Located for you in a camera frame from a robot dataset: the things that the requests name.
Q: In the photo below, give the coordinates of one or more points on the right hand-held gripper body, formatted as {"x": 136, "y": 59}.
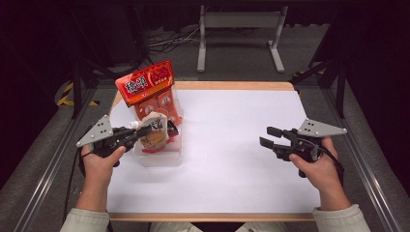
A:
{"x": 303, "y": 145}

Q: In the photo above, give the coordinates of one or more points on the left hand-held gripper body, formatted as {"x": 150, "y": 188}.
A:
{"x": 100, "y": 135}

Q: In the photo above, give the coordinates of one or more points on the beige-red snack packet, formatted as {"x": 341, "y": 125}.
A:
{"x": 156, "y": 135}

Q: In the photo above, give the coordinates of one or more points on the clear plastic storage bin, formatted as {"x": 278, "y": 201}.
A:
{"x": 161, "y": 158}

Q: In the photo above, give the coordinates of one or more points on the large orange snack packet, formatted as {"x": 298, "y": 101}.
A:
{"x": 145, "y": 83}

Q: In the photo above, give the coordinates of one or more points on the person's left hand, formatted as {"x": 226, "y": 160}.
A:
{"x": 100, "y": 167}

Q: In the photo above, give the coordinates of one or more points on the person's right hand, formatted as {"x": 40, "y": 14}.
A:
{"x": 322, "y": 174}

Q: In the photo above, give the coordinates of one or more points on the yellow-black floor tape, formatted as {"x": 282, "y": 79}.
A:
{"x": 66, "y": 96}

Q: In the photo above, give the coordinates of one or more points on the white metal stand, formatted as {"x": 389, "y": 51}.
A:
{"x": 240, "y": 21}

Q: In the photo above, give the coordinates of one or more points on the aluminium rail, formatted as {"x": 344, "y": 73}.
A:
{"x": 361, "y": 161}
{"x": 48, "y": 167}

